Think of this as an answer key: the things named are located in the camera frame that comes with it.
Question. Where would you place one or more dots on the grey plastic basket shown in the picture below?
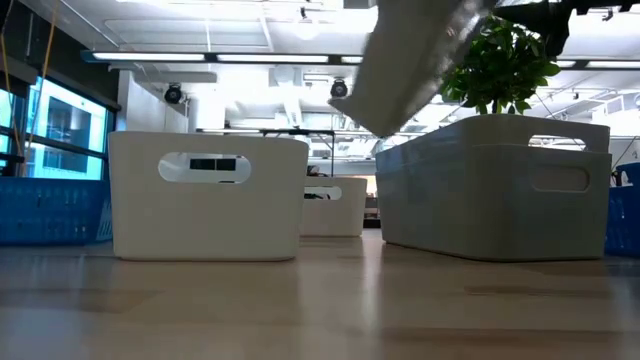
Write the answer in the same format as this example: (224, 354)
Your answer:
(500, 131)
(450, 215)

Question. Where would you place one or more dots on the white plastic basket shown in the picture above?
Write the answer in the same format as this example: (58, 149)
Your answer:
(400, 65)
(335, 217)
(200, 220)

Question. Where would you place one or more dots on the green leafy plant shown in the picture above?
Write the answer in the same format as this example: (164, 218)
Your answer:
(500, 65)

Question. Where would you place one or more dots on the black round spotlight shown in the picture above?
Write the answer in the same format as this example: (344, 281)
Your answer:
(173, 94)
(339, 88)

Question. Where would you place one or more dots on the blue mesh plastic basket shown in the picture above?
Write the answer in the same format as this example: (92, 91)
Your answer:
(50, 210)
(625, 220)

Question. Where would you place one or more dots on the linear ceiling light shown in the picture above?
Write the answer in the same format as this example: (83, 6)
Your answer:
(150, 56)

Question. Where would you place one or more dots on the large glass window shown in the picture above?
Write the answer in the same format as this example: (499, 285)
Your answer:
(65, 130)

